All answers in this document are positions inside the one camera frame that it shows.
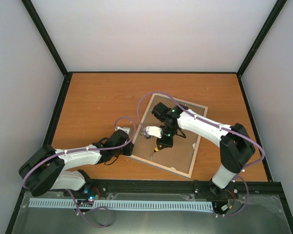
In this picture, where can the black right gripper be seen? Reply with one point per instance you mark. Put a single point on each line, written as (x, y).
(167, 143)

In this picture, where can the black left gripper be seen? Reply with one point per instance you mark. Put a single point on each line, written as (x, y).
(128, 151)

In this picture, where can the yellow handled screwdriver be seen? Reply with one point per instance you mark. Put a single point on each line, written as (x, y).
(156, 149)

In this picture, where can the blue wooden picture frame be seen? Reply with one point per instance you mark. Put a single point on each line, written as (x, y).
(179, 159)

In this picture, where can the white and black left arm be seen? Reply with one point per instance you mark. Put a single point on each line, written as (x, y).
(51, 169)

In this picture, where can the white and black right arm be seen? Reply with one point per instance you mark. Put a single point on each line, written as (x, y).
(236, 149)

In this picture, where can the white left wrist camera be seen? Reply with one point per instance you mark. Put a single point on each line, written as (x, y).
(125, 129)

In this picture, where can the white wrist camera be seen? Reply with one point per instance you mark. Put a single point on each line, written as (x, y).
(125, 129)
(153, 131)

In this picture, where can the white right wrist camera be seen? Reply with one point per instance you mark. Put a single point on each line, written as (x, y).
(153, 131)

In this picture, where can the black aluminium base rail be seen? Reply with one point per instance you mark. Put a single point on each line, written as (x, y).
(200, 189)

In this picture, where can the black enclosure frame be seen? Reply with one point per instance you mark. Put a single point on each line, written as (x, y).
(29, 6)

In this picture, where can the light blue slotted cable duct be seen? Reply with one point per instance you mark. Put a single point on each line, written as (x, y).
(123, 205)

